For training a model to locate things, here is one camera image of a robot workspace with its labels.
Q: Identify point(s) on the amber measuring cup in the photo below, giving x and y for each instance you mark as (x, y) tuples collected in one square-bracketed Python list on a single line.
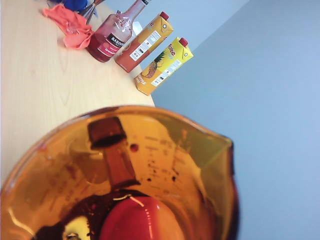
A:
[(75, 170)]

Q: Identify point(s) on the grenadine syrup bottle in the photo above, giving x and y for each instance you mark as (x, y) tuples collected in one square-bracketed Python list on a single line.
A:
[(107, 42)]

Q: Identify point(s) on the yellow pineapple juice carton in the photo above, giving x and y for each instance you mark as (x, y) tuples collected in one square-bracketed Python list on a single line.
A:
[(162, 67)]

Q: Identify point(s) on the orange juice carton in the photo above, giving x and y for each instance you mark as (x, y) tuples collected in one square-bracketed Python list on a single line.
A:
[(142, 47)]

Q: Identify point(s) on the orange cloth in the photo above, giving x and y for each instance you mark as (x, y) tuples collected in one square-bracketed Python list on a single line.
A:
[(75, 35)]

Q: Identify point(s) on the metal bar tool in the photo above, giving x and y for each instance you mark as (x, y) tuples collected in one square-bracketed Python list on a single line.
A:
[(91, 10)]

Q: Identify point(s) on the blue object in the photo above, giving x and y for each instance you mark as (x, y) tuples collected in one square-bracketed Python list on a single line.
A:
[(72, 3)]

